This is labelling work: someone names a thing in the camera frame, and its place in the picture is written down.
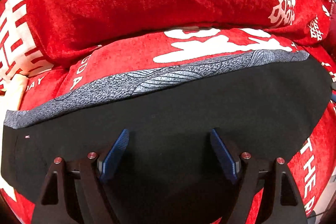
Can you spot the red blanket with white characters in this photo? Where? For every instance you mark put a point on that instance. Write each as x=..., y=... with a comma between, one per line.
x=312, y=167

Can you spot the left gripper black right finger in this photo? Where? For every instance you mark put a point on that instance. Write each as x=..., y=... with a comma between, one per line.
x=281, y=201

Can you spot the cream white cloth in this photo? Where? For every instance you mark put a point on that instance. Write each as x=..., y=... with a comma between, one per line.
x=14, y=93

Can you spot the black pants with grey waistband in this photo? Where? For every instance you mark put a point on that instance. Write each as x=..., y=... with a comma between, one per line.
x=267, y=102

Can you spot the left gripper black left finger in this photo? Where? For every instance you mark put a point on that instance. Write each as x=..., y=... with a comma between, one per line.
x=73, y=191

